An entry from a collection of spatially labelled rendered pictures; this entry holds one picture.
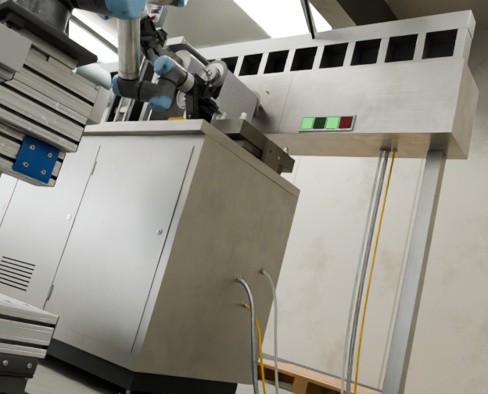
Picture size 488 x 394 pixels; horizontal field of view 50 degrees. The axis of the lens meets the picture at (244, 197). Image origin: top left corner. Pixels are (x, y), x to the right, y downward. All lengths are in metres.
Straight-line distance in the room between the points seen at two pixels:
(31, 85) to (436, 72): 1.46
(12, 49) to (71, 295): 1.02
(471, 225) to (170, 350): 2.80
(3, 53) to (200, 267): 0.94
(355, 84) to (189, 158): 0.86
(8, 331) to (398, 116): 1.54
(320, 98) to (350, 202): 2.30
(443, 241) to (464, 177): 0.51
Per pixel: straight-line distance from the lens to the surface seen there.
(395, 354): 2.00
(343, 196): 4.55
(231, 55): 2.75
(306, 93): 2.34
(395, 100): 2.13
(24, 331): 1.17
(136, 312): 1.66
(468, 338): 3.88
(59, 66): 1.31
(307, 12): 2.48
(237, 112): 2.24
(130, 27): 1.83
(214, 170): 1.74
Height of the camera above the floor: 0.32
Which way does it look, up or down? 13 degrees up
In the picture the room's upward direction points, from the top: 15 degrees clockwise
